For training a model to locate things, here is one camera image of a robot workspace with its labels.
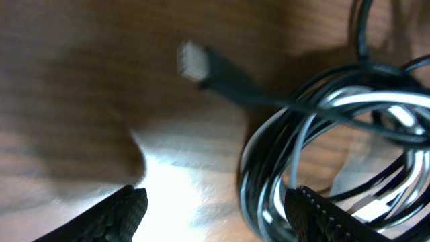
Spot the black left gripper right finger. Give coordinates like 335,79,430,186
284,186,392,242

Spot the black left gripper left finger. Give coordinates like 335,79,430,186
35,185,148,242

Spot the white usb cable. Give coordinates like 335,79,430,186
240,85,430,236

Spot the black usb cable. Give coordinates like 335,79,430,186
177,0,430,242

